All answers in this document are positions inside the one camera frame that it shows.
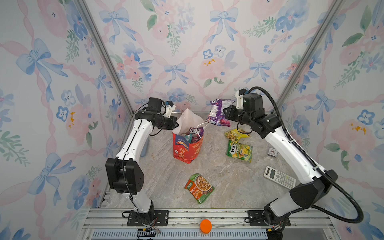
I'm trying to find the small white square clock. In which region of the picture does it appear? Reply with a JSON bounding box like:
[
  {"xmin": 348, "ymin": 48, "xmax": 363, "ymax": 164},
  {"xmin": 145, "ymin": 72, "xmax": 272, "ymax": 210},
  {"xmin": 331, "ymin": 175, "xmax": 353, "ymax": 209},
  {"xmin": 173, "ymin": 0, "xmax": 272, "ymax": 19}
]
[{"xmin": 268, "ymin": 148, "xmax": 279, "ymax": 158}]

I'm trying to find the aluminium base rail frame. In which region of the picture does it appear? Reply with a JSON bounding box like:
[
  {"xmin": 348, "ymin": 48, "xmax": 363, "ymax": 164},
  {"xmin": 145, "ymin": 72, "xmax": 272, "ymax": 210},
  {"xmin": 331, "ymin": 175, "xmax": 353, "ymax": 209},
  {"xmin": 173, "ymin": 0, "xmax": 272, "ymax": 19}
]
[{"xmin": 77, "ymin": 209, "xmax": 341, "ymax": 240}]

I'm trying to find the aluminium corner post left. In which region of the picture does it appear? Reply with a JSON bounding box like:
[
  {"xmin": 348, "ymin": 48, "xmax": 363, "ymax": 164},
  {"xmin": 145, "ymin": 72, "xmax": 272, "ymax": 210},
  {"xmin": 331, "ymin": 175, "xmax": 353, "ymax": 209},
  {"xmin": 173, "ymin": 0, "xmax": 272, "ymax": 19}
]
[{"xmin": 74, "ymin": 0, "xmax": 134, "ymax": 116}]

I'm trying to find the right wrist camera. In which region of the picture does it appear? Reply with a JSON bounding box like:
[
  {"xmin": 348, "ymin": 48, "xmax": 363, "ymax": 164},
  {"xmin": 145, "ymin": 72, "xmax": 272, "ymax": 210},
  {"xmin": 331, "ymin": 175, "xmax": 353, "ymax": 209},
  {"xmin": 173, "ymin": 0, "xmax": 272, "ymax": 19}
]
[{"xmin": 235, "ymin": 89, "xmax": 248, "ymax": 109}]

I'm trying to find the orange green noodle packet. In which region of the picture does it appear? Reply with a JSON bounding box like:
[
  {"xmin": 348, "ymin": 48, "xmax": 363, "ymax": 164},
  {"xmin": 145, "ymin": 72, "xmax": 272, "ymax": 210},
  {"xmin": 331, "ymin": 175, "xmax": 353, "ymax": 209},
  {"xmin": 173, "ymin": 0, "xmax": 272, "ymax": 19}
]
[{"xmin": 185, "ymin": 173, "xmax": 215, "ymax": 204}]

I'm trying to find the teal snack bag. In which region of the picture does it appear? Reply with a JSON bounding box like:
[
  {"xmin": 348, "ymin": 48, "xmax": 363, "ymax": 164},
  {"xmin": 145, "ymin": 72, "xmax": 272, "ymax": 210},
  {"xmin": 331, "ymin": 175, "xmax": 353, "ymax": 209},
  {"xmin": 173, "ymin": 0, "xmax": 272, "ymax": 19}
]
[{"xmin": 185, "ymin": 134, "xmax": 193, "ymax": 143}]

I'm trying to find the white calculator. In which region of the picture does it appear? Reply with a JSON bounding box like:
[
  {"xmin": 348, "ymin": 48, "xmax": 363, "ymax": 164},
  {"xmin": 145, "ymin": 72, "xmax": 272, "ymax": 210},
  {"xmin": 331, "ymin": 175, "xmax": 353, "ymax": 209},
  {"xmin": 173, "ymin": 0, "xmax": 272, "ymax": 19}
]
[{"xmin": 264, "ymin": 166, "xmax": 296, "ymax": 190}]

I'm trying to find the orange round button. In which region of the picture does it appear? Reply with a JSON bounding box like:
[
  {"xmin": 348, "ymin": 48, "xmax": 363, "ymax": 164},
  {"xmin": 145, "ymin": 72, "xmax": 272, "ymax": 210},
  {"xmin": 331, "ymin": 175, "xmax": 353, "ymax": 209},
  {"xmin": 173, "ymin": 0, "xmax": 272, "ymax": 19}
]
[{"xmin": 200, "ymin": 219, "xmax": 212, "ymax": 234}]

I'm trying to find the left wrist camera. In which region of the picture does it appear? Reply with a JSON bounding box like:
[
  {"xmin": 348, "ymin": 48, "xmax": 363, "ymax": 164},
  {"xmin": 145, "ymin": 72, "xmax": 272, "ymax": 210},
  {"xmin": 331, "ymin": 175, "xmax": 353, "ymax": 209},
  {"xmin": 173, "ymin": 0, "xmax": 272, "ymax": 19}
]
[{"xmin": 164, "ymin": 101, "xmax": 176, "ymax": 118}]

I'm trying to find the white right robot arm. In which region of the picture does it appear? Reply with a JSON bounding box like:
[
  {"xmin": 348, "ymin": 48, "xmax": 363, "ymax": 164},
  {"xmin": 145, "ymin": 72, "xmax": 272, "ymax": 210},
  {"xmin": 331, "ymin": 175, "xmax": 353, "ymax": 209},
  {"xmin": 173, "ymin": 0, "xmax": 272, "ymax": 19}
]
[{"xmin": 224, "ymin": 89, "xmax": 332, "ymax": 226}]

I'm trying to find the aluminium corner post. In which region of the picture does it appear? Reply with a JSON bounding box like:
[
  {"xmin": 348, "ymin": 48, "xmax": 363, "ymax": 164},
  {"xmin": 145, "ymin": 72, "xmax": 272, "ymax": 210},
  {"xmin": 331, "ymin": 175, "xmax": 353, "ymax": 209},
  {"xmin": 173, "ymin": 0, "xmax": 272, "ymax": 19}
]
[
  {"xmin": 277, "ymin": 0, "xmax": 345, "ymax": 110},
  {"xmin": 74, "ymin": 0, "xmax": 134, "ymax": 116}
]

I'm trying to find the purple Fox's berries candy bag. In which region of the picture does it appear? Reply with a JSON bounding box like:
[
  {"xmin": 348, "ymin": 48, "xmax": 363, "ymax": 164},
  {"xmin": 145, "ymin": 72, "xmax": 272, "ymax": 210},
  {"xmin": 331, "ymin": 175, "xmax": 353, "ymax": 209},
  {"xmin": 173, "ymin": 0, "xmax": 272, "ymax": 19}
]
[{"xmin": 188, "ymin": 127, "xmax": 204, "ymax": 144}]

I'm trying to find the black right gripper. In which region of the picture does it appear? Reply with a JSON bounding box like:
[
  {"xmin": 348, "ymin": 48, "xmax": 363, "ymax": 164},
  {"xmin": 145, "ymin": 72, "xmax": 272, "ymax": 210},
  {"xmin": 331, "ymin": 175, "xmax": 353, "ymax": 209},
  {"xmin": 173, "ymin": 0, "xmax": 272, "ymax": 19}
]
[{"xmin": 223, "ymin": 106, "xmax": 254, "ymax": 129}]

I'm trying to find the black corrugated cable conduit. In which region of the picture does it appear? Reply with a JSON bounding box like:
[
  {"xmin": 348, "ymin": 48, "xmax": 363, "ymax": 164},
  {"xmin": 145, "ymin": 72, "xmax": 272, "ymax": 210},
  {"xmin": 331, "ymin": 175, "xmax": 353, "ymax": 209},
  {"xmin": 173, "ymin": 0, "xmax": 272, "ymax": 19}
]
[{"xmin": 247, "ymin": 86, "xmax": 364, "ymax": 224}]

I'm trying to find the purple snack packet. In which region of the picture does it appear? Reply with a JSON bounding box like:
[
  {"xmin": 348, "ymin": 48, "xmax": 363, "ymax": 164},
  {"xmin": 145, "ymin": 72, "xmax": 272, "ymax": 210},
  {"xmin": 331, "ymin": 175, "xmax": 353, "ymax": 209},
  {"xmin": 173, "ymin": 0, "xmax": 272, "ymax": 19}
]
[{"xmin": 206, "ymin": 99, "xmax": 235, "ymax": 127}]

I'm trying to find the green Fox's tea candy bag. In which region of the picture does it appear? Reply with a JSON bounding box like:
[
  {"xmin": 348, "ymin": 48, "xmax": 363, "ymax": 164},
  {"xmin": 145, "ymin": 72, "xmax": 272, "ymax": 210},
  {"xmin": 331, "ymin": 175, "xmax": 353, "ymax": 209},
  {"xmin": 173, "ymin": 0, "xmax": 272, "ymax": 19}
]
[{"xmin": 226, "ymin": 140, "xmax": 253, "ymax": 163}]

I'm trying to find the yellow corn snack bag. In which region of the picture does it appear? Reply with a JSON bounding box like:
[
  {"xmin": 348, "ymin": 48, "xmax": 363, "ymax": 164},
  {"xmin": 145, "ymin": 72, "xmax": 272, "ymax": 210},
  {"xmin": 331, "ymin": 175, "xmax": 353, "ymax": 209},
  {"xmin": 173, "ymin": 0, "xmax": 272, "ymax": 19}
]
[{"xmin": 224, "ymin": 129, "xmax": 250, "ymax": 143}]

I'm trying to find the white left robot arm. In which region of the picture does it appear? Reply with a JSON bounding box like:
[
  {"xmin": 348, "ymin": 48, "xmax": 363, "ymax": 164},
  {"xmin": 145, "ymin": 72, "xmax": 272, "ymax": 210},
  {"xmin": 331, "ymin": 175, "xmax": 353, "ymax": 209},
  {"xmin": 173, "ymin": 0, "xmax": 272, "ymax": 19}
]
[{"xmin": 106, "ymin": 98, "xmax": 179, "ymax": 216}]

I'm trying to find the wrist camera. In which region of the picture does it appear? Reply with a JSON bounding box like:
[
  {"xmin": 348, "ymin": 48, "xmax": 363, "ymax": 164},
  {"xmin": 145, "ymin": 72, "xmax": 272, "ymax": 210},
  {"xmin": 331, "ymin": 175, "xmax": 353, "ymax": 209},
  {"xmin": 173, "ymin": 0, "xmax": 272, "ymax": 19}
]
[
  {"xmin": 235, "ymin": 89, "xmax": 248, "ymax": 109},
  {"xmin": 164, "ymin": 101, "xmax": 176, "ymax": 118}
]

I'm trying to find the aluminium corner post right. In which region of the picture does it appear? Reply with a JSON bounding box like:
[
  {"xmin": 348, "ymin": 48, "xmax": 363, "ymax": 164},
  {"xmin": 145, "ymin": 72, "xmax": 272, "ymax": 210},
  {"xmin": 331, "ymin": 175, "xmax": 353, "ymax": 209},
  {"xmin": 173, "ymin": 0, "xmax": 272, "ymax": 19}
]
[{"xmin": 277, "ymin": 0, "xmax": 345, "ymax": 110}]

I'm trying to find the red paper gift bag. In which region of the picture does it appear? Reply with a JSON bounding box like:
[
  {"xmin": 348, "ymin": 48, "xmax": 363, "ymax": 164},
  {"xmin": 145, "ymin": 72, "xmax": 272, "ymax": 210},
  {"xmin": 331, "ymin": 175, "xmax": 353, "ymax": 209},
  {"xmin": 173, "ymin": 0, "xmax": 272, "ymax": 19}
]
[{"xmin": 173, "ymin": 109, "xmax": 208, "ymax": 164}]

